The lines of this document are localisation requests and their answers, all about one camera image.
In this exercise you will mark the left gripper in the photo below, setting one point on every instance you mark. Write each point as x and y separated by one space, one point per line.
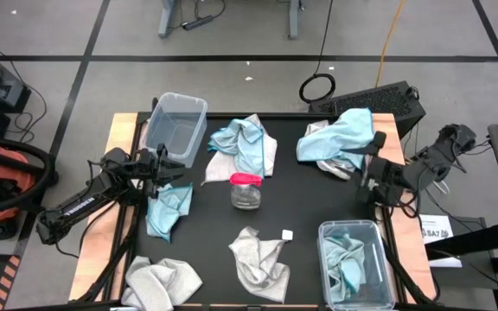
147 167

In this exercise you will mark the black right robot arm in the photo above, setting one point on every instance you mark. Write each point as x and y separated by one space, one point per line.
430 166

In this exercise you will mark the grey waffle microfiber towel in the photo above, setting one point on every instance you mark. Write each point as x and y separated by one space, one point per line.
257 263
337 170
162 281

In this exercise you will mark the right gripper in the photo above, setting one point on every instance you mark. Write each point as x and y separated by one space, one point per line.
383 177

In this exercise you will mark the black computer tower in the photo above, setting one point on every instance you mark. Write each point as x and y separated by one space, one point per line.
374 101

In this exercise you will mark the glass jar with pink lid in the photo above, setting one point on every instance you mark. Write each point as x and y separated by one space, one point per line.
245 194

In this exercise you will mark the black frame strut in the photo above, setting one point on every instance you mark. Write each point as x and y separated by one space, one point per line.
404 276
110 268

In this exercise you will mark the grey desk leg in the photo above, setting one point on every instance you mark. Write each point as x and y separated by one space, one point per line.
293 19
167 19

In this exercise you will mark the light blue microfiber towel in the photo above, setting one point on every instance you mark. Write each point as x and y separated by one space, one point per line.
167 213
240 147
335 138
344 263

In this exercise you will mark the white paper sheet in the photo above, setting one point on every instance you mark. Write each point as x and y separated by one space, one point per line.
437 231

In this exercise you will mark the blue and white cloth pile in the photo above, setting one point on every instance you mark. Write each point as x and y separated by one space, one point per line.
221 168

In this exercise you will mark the black power strip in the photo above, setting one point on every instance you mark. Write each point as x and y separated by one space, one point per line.
197 22

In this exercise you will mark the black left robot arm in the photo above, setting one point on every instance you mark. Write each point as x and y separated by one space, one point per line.
80 203

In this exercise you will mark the clear plastic bin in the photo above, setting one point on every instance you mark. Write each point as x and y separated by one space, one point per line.
381 259
175 129

